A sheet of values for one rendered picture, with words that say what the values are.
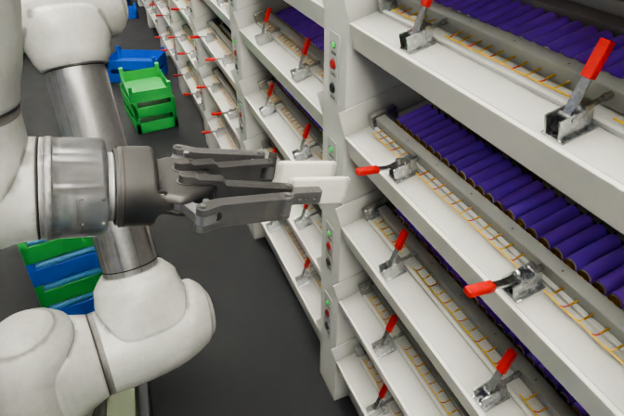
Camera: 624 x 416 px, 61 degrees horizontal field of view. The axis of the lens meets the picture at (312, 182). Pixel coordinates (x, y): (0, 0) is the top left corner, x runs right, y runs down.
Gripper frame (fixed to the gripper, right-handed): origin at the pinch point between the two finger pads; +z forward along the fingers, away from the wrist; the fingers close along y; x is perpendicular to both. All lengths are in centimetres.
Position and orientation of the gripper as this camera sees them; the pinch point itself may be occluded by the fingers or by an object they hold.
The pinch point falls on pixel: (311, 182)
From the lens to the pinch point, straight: 56.7
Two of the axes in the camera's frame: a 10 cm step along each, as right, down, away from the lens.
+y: 3.7, 5.0, -7.8
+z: 9.1, -0.2, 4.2
